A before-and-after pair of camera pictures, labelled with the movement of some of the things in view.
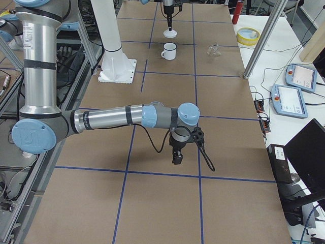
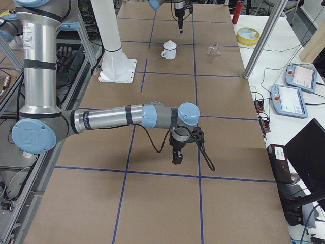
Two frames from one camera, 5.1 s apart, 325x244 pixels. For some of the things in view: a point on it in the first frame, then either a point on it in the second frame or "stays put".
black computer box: (280, 165) stays put
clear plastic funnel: (213, 50) stays put
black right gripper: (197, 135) stays put
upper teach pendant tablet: (302, 77) stays put
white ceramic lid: (170, 34) → (169, 45)
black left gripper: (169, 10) → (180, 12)
